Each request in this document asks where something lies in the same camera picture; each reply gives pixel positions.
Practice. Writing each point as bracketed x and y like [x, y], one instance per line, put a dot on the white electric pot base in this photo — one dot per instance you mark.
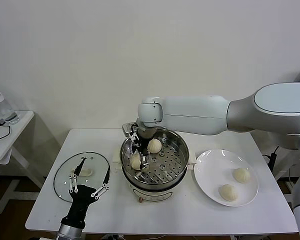
[150, 194]

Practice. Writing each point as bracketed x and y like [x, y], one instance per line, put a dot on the stainless steel steamer basket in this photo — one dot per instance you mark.
[170, 160]

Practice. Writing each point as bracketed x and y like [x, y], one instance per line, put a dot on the white round plate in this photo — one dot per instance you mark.
[210, 175]

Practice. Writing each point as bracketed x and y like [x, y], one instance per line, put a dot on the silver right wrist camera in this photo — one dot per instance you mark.
[129, 128]

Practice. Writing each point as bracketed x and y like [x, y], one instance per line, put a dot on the white side table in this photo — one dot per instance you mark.
[17, 130]

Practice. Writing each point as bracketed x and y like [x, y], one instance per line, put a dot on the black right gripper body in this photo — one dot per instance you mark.
[142, 146]

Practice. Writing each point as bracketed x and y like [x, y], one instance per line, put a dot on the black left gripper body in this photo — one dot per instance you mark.
[81, 197]

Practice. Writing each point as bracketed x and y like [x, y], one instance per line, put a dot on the clear bottle with white cap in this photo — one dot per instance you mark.
[2, 105]

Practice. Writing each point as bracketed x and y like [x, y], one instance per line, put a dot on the small grey device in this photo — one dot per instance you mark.
[12, 116]

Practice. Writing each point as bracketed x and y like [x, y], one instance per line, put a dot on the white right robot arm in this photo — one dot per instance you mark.
[195, 115]

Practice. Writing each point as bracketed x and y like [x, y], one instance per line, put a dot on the white steamed baozi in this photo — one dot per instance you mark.
[242, 175]
[228, 192]
[155, 146]
[135, 162]

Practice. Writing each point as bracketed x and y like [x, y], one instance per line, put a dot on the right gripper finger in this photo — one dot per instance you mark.
[134, 150]
[145, 161]

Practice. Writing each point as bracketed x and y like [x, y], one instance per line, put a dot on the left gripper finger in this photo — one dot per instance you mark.
[106, 181]
[77, 172]

